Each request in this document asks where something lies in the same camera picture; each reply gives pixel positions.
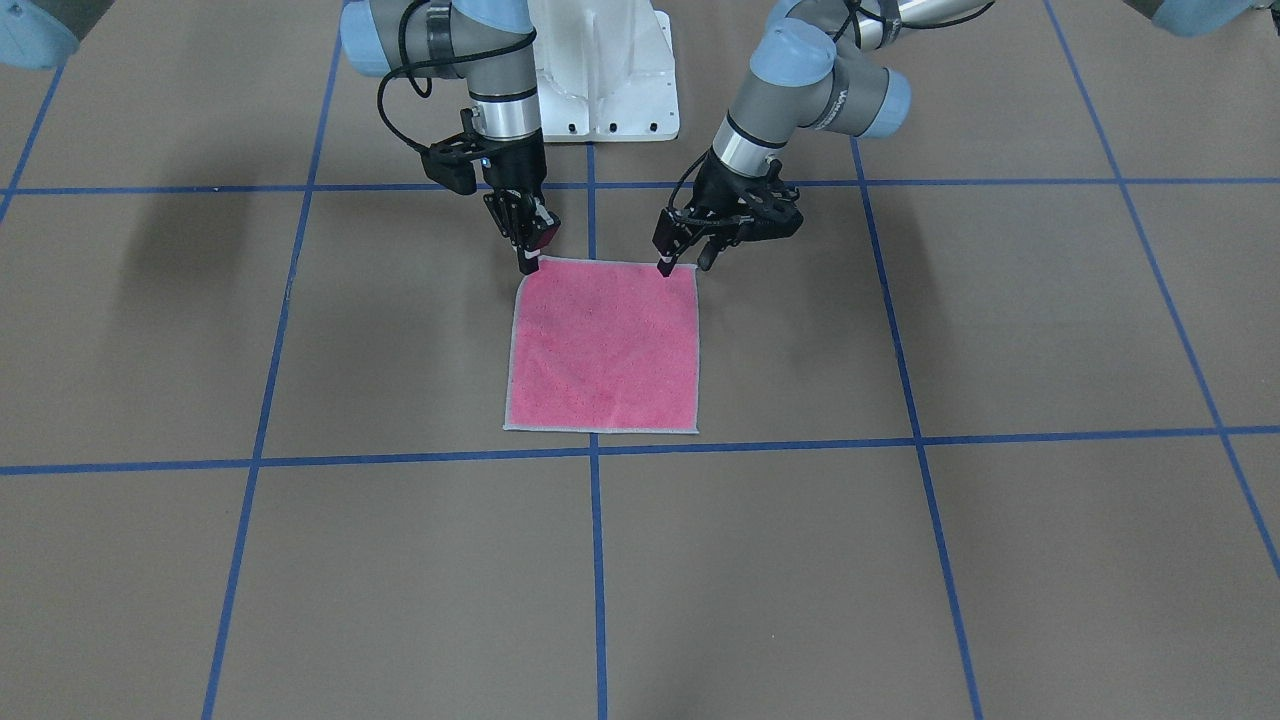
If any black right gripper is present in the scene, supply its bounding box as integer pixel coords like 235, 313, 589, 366
483, 135, 561, 275

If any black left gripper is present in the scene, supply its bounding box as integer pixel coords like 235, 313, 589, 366
652, 150, 741, 278

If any pink and grey towel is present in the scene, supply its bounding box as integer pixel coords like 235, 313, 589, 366
504, 256, 701, 436

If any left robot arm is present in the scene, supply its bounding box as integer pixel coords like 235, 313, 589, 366
652, 1, 991, 275

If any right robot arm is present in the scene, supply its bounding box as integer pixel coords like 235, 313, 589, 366
339, 1, 561, 275

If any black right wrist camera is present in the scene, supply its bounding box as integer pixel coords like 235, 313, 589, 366
419, 108, 489, 196

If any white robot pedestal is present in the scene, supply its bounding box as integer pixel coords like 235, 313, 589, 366
529, 1, 681, 143

